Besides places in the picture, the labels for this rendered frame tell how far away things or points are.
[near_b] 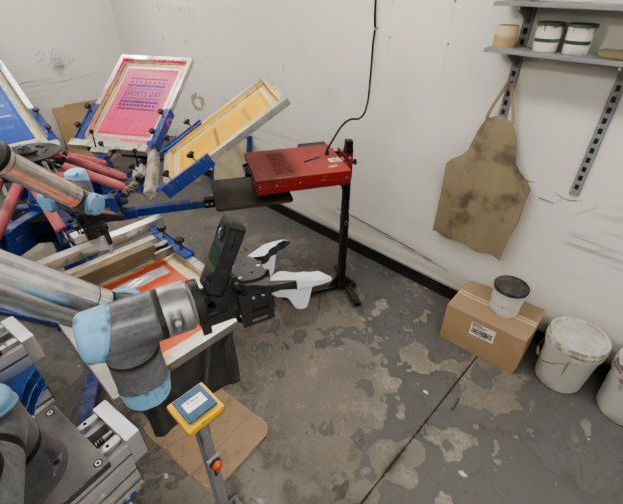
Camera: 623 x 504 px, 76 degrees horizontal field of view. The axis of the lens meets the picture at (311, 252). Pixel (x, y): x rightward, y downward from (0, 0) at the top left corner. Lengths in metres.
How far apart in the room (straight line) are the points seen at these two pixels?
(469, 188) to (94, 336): 2.44
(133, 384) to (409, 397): 2.08
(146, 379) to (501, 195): 2.34
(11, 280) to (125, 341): 0.18
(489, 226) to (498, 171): 0.36
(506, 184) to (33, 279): 2.40
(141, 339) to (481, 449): 2.14
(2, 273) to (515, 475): 2.32
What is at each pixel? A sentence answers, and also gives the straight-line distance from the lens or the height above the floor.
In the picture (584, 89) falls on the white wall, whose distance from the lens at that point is 2.49.
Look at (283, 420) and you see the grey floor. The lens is 2.43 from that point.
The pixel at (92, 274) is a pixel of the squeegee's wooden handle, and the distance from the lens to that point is 1.86.
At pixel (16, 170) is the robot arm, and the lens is 1.37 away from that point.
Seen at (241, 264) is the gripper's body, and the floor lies 1.68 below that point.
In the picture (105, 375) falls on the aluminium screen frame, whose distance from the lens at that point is 1.51.
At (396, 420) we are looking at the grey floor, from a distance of 2.48.
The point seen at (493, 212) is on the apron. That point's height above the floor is 0.85.
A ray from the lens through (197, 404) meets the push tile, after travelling 1.36.
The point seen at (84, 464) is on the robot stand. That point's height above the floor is 1.26.
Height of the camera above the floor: 2.06
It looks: 35 degrees down
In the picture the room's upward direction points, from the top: straight up
